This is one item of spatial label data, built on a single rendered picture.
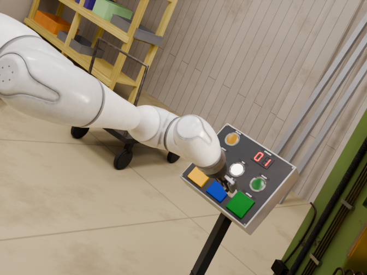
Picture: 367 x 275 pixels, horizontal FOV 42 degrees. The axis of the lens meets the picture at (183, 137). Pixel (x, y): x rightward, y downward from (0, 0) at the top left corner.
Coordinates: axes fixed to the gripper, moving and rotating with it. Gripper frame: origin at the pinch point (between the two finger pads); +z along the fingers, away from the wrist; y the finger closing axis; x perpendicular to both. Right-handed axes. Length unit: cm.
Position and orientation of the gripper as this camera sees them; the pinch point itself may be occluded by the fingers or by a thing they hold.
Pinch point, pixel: (230, 189)
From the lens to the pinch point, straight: 158.1
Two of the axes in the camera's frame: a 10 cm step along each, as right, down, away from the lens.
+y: 6.6, 4.8, -5.7
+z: 3.5, 4.9, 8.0
